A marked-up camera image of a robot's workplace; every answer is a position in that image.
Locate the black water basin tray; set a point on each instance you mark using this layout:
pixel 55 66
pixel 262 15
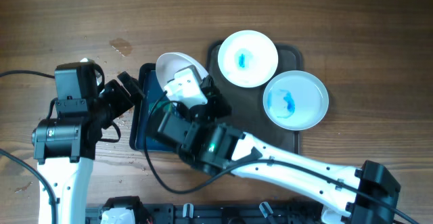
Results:
pixel 153 92

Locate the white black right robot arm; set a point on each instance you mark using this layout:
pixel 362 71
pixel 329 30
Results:
pixel 348 194

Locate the dark brown serving tray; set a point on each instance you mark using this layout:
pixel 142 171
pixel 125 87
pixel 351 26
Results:
pixel 250 115

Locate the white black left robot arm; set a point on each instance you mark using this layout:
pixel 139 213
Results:
pixel 65 145

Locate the white plate blue smear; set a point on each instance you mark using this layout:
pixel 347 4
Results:
pixel 295 100

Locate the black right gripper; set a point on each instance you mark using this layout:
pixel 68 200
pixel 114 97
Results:
pixel 212 95

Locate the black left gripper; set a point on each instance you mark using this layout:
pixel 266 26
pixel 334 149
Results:
pixel 124 103

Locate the white plate blue dot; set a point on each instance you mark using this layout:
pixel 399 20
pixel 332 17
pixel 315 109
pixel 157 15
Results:
pixel 248 58

